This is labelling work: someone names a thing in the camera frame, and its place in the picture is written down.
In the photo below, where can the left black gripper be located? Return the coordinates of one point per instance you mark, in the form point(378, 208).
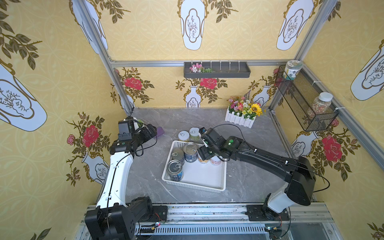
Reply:
point(148, 132)

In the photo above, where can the large blue can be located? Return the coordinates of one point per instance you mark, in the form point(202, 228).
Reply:
point(175, 170)
point(190, 152)

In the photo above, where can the clear jar white lid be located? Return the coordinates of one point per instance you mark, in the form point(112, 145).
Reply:
point(321, 103)

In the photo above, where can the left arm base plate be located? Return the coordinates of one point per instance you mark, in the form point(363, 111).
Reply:
point(159, 213)

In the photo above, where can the small pink can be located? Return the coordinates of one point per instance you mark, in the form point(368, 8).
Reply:
point(215, 161)

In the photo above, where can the small orange can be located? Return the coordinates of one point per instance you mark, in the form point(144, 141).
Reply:
point(203, 161)

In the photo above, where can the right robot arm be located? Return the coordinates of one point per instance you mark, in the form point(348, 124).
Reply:
point(298, 174)

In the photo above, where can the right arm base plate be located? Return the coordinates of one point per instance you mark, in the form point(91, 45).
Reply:
point(258, 213)

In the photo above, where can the small pink flowers on shelf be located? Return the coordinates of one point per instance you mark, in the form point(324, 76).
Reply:
point(199, 68)

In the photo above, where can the small green can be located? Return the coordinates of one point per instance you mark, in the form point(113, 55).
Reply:
point(194, 134)

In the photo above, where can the jar with green label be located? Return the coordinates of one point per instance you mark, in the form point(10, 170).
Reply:
point(292, 68)

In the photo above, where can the small yellow can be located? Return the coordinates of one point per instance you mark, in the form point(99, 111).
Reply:
point(184, 136)

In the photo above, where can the black wire wall basket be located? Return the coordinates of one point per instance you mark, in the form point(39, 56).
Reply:
point(300, 95)

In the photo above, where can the flower box white fence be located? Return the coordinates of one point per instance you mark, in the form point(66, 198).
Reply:
point(241, 111)

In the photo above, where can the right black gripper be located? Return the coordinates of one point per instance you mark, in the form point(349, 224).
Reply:
point(205, 146)

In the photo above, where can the pink purple toy shovel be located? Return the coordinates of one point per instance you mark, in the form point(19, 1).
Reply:
point(160, 132)

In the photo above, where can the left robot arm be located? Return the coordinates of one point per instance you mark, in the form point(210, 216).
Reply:
point(114, 218)

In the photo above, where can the white plastic basket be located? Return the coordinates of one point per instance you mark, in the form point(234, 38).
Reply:
point(206, 177)

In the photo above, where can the dark red label can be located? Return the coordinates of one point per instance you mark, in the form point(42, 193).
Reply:
point(179, 155)

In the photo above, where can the grey wall shelf tray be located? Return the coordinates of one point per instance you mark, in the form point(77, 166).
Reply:
point(222, 70)

